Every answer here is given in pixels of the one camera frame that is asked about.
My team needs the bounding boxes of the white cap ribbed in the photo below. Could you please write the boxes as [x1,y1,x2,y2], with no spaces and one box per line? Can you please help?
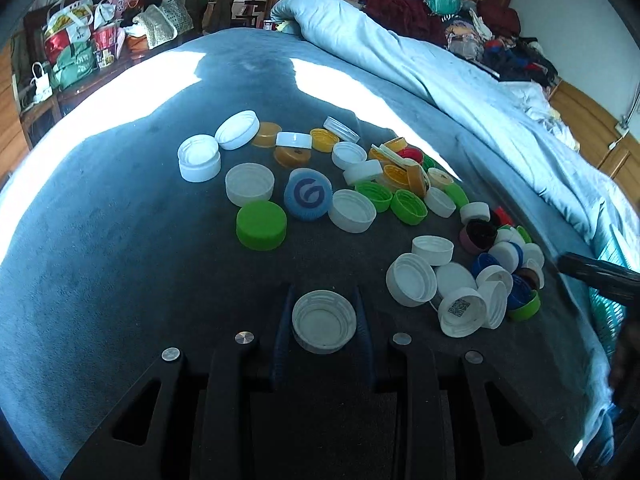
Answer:
[292,289,357,356]

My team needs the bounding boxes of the turquoise perforated plastic basket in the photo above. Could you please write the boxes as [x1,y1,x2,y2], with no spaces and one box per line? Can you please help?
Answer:
[587,238,632,361]

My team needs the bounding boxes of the white large open cap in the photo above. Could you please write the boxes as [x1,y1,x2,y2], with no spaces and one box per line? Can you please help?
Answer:
[385,252,437,308]

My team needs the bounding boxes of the white cap QR code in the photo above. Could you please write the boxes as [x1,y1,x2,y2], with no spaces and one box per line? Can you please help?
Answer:
[438,287,487,338]

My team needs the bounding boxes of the bright green closed cap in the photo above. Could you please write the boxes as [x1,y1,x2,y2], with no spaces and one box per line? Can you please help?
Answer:
[235,200,288,252]

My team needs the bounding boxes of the white open cap middle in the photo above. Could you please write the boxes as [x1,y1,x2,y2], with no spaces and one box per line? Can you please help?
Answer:
[329,190,376,234]

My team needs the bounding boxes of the green open cap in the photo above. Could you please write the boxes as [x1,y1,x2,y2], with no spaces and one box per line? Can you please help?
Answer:
[355,182,393,212]
[390,190,427,226]

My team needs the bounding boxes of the wooden headboard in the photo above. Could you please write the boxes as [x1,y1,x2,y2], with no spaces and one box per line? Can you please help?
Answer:
[550,80,640,210]

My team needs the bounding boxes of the blue cap letter G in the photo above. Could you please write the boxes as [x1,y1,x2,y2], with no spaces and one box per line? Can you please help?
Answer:
[283,168,333,222]

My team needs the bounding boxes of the black maroon cap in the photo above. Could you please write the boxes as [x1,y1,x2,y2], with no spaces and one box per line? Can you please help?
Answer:
[459,219,497,255]

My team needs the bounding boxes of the white open cap left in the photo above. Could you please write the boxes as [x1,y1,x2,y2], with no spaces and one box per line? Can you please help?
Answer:
[224,162,274,207]

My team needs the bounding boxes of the light blue duvet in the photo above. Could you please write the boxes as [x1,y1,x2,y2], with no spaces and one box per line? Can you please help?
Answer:
[270,0,639,270]

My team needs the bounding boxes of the white stacked cap left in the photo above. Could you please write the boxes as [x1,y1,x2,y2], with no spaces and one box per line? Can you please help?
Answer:
[177,134,221,183]

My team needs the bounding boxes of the white tilted cap top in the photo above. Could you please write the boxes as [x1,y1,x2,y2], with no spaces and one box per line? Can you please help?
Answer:
[215,110,259,151]

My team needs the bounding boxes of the dark red blanket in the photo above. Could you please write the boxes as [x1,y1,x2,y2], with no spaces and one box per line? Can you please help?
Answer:
[360,0,447,47]

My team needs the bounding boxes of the wooden drawer dresser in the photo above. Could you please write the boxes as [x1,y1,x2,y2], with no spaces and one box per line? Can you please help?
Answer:
[0,44,30,185]

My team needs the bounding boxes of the pile of bags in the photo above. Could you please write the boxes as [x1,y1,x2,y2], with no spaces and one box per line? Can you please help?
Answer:
[13,0,194,100]

